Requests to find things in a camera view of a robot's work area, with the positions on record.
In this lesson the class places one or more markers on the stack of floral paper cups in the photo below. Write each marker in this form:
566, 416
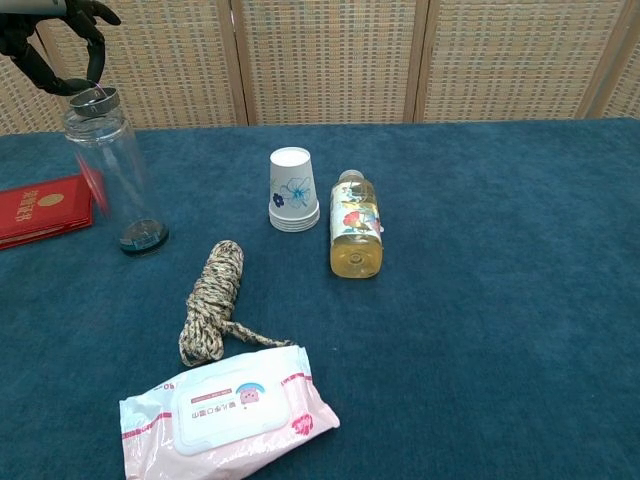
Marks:
294, 192

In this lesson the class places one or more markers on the woven rattan folding screen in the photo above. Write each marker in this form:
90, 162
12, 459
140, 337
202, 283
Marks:
325, 60

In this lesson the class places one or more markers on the blue carpet table cloth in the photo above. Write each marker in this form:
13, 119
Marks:
475, 300

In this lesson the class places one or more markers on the red certificate book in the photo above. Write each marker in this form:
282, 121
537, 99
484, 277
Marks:
45, 210

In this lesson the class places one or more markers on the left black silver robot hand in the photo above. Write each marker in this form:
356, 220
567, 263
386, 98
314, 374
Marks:
30, 35

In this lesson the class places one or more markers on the yellow tea drink bottle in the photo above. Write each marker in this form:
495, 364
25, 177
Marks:
356, 225

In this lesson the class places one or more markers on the clear glass jar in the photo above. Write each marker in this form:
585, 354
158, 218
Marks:
112, 170

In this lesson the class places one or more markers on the pink wet wipes pack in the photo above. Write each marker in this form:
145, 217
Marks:
225, 420

